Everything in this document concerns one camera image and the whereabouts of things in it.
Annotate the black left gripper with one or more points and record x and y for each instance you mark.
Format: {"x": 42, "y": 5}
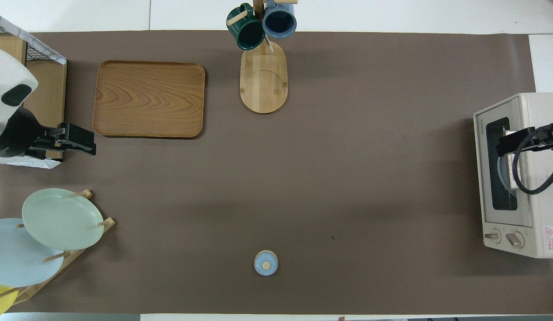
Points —
{"x": 40, "y": 145}

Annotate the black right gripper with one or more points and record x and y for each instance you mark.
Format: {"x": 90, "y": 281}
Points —
{"x": 550, "y": 136}

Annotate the light blue serving plate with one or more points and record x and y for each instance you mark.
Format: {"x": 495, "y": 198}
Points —
{"x": 502, "y": 174}

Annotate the beige toaster oven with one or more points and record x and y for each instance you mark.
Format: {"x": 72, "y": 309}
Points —
{"x": 539, "y": 214}

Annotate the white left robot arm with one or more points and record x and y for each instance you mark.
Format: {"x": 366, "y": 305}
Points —
{"x": 9, "y": 76}

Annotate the pale green plate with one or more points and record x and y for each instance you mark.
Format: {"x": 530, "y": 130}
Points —
{"x": 62, "y": 218}

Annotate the wooden serving tray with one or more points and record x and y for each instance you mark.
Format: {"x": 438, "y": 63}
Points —
{"x": 149, "y": 99}

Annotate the wooden plate rack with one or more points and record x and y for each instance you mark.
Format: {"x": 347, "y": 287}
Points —
{"x": 58, "y": 257}

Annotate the light blue racked plate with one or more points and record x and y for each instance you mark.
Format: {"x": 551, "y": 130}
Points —
{"x": 18, "y": 263}

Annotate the brown table mat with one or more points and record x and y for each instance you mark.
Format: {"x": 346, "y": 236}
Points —
{"x": 347, "y": 178}

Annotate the yellow plate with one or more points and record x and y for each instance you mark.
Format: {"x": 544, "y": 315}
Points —
{"x": 0, "y": 303}

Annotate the wooden mug tree stand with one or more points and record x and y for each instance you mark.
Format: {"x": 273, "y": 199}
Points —
{"x": 264, "y": 82}

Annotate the dark green mug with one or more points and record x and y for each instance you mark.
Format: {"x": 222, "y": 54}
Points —
{"x": 247, "y": 29}

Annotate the blue mug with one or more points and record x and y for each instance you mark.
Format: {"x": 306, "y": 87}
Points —
{"x": 279, "y": 20}

